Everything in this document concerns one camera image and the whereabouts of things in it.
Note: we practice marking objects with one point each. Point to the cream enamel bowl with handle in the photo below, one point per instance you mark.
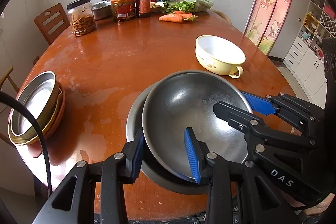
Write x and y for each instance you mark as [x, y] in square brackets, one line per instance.
[220, 56]

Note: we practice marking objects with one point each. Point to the hello kitty sliding door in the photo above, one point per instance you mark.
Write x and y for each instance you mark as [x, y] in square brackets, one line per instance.
[265, 22]

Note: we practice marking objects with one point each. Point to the red chili sauce jar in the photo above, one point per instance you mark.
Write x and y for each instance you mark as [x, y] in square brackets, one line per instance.
[122, 9]

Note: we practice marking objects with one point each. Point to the carrot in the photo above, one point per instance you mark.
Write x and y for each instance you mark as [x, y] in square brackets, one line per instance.
[175, 18]
[186, 16]

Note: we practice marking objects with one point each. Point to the carrot back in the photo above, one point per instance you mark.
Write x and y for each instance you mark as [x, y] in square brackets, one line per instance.
[186, 16]

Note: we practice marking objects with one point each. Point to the steel basin on table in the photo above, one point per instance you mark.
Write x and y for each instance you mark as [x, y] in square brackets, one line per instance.
[101, 10]

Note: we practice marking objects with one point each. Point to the white kitchen cabinet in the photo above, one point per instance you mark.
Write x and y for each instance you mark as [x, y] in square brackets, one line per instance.
[305, 59]

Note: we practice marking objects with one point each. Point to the wide steel bowl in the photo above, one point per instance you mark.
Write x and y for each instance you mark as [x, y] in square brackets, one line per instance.
[150, 166]

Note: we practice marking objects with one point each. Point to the plate of yellow food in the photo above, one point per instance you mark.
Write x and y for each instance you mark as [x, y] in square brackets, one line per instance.
[157, 6]

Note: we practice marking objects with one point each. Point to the clear jar black lid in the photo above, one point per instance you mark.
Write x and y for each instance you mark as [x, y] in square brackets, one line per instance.
[81, 17]

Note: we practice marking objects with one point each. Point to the right side wooden chair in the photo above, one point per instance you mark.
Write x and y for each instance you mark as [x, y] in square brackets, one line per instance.
[223, 16]

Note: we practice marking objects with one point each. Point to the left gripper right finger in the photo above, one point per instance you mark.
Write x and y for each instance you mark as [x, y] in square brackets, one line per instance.
[259, 201]

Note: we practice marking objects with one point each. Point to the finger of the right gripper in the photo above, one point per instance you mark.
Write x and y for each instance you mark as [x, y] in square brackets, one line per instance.
[294, 111]
[235, 117]

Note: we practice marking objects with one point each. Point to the carrot front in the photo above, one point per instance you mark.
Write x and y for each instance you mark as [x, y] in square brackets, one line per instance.
[175, 18]

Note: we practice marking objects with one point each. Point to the large steel round pan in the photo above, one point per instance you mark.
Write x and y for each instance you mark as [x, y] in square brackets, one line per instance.
[39, 97]

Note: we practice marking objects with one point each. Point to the small steel bowl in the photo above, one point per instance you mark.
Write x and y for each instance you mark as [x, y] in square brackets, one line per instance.
[186, 99]

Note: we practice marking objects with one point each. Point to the dark soy sauce bottle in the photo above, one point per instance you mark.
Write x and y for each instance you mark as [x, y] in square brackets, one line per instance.
[142, 8]

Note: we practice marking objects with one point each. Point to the brown wooden slat chair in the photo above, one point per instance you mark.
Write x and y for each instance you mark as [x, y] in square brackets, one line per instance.
[52, 22]

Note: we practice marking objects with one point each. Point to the person's left hand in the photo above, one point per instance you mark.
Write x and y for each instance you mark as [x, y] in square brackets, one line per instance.
[314, 210]

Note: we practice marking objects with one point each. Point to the bag of green celery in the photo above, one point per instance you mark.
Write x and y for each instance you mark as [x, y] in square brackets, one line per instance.
[191, 6]

